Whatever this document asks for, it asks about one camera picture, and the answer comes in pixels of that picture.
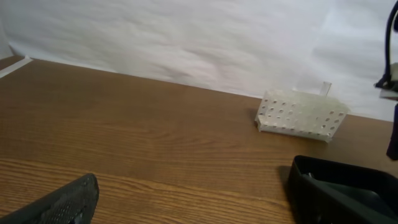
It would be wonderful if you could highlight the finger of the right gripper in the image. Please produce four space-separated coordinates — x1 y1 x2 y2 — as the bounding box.
386 104 398 161

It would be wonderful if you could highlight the clear test tube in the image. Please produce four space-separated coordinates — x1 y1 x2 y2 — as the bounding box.
319 81 333 96

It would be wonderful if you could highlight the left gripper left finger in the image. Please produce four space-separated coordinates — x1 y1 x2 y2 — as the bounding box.
0 172 100 224

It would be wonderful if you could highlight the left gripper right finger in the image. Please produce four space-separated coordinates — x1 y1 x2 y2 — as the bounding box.
287 177 398 224

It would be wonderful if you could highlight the black cable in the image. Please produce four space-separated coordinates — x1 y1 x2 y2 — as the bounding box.
374 0 398 91

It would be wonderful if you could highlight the black tray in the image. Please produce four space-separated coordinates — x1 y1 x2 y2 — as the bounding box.
287 154 398 220

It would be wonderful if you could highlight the white test tube rack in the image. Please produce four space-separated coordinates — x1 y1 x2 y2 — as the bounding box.
254 89 352 144

